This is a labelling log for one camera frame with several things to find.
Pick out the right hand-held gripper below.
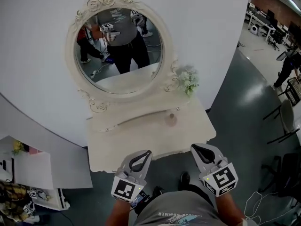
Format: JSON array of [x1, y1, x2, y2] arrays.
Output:
[[190, 143, 239, 197]]

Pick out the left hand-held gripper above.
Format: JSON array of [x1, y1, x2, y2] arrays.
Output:
[[111, 149, 153, 203]]

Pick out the person's right forearm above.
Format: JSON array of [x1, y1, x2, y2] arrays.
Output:
[[215, 192, 246, 226]]

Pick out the person's left forearm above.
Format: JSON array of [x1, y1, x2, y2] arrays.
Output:
[[110, 198, 135, 226]]

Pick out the cream dressing table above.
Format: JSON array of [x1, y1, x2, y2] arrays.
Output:
[[86, 95, 217, 173]]

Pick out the person's black trousers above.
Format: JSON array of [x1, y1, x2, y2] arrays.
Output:
[[182, 184, 216, 208]]

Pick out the black waist device with screen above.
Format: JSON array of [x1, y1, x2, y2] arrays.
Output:
[[130, 189, 151, 209]]

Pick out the person's grey t-shirt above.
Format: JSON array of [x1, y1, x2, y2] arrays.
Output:
[[135, 190, 246, 226]]

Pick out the black office chair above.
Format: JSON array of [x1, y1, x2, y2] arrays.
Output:
[[258, 153, 301, 207]]

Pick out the white artificial flower bouquet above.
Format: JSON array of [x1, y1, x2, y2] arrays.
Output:
[[176, 65, 200, 97]]

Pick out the beige chair with black legs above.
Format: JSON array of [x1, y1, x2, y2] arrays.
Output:
[[262, 99, 301, 145]]

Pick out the white shelf unit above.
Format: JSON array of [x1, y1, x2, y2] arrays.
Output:
[[0, 135, 94, 211]]

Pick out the round ornate cream mirror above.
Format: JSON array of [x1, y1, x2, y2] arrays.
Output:
[[65, 0, 182, 114]]

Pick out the black slatted chair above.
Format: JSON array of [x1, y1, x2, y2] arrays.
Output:
[[278, 77, 301, 107]]

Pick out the yellow potted flowers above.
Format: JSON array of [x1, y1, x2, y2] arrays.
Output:
[[11, 140, 25, 156]]

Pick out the white office desks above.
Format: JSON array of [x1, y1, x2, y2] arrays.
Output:
[[244, 8, 277, 43]]

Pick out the white cable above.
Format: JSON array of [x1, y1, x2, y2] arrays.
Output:
[[243, 191, 301, 224]]

